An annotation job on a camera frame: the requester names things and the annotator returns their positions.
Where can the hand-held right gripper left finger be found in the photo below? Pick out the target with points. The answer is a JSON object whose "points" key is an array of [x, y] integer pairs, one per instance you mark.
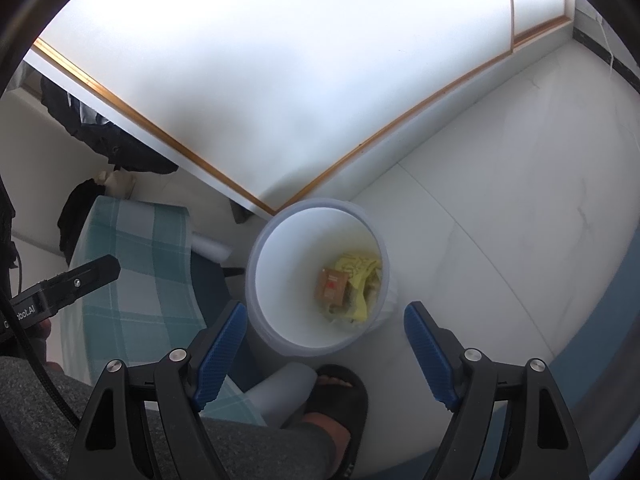
{"points": [[222, 355]]}

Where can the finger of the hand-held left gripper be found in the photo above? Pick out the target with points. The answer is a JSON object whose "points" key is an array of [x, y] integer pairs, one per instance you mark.
{"points": [[82, 280]]}

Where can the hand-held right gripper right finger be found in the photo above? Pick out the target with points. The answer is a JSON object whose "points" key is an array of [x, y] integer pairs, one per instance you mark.
{"points": [[430, 355]]}

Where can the white plastic bin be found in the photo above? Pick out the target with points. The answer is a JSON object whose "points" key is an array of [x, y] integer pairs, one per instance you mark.
{"points": [[280, 285]]}

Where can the yellow clear bread wrapper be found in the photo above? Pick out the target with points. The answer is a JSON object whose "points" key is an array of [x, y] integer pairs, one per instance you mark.
{"points": [[357, 265]]}

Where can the orange paper packet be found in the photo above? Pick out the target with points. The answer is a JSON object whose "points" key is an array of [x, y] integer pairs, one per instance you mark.
{"points": [[330, 287]]}

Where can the checked teal tablecloth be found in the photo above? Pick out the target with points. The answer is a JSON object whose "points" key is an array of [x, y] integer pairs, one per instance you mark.
{"points": [[135, 270]]}

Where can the black cloth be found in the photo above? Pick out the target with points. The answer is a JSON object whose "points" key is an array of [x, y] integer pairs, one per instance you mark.
{"points": [[75, 215]]}

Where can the white table leg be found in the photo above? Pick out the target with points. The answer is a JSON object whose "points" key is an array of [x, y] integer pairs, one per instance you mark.
{"points": [[280, 390], [212, 247]]}

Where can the black slipper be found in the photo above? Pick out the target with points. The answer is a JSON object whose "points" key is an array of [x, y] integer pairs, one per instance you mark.
{"points": [[345, 400]]}

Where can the person's bare foot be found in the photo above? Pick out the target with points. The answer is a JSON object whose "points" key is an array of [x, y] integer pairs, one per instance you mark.
{"points": [[325, 425]]}

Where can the dark hanging clothes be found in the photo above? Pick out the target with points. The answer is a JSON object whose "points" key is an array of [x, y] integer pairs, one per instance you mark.
{"points": [[115, 140]]}

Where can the white platform wooden edge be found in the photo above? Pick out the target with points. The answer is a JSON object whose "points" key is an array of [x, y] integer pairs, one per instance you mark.
{"points": [[250, 85]]}

